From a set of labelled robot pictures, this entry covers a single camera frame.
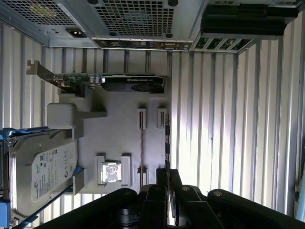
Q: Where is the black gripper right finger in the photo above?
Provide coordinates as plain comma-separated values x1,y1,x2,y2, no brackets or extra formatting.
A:
169,168,303,229

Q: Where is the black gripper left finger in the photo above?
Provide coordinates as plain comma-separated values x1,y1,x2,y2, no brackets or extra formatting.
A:
35,168,168,229

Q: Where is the RAM stick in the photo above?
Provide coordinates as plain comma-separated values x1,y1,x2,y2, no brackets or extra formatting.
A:
139,111,147,188
163,113,173,226

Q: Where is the silver CPU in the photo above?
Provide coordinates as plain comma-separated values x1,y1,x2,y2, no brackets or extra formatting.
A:
101,162,121,183

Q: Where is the grey parts rack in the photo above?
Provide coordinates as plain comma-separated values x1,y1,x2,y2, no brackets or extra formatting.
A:
46,92,172,195

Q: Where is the hard disk in blue carrier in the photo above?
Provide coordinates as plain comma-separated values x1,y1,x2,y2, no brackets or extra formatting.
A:
0,127,86,225

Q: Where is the graphics card black cooler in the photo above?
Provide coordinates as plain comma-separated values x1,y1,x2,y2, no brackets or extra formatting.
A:
25,60,165,95

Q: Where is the rear port panel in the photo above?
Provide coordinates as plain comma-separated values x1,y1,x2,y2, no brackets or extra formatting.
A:
92,38,194,51

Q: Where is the black PC case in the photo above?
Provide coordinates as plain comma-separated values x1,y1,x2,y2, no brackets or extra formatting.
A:
0,0,305,52

